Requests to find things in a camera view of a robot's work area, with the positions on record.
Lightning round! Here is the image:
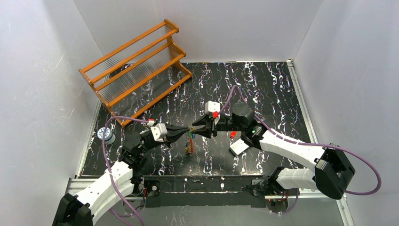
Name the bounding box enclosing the metal key organizer ring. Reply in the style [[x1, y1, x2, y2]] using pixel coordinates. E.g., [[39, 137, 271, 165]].
[[184, 127, 196, 155]]

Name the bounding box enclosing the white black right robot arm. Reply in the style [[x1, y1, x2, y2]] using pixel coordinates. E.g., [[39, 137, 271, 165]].
[[192, 101, 355, 200]]

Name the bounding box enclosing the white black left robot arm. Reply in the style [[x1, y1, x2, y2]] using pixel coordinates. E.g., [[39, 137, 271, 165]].
[[52, 123, 190, 226]]

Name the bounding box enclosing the red tag key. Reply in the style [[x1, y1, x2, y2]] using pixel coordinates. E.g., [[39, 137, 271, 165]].
[[230, 131, 237, 139]]

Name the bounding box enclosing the white blue tape roll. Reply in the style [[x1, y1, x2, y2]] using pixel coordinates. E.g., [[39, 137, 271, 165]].
[[97, 127, 116, 145]]

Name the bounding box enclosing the white card box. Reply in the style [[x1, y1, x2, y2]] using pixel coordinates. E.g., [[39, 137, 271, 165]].
[[229, 139, 250, 156]]

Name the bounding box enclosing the orange wooden shelf rack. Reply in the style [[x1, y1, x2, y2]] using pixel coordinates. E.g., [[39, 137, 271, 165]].
[[79, 19, 192, 118]]

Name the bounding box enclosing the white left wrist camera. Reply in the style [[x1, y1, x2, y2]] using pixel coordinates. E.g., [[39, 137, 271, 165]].
[[150, 123, 168, 142]]

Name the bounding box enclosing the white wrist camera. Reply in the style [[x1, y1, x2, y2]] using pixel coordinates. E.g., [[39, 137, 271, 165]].
[[150, 123, 168, 142], [204, 101, 221, 119]]

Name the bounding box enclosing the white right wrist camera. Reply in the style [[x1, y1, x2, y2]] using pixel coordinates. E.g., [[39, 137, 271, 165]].
[[204, 101, 221, 119]]

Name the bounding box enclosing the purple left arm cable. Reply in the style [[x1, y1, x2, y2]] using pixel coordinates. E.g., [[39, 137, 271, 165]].
[[102, 116, 157, 226]]

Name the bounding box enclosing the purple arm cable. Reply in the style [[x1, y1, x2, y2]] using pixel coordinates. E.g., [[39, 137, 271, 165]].
[[102, 116, 157, 226], [218, 85, 382, 215]]

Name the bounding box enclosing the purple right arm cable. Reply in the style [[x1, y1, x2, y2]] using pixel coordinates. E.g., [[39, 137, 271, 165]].
[[218, 85, 382, 215]]

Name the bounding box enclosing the aluminium front rail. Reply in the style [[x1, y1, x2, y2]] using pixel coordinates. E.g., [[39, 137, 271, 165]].
[[64, 176, 347, 200]]

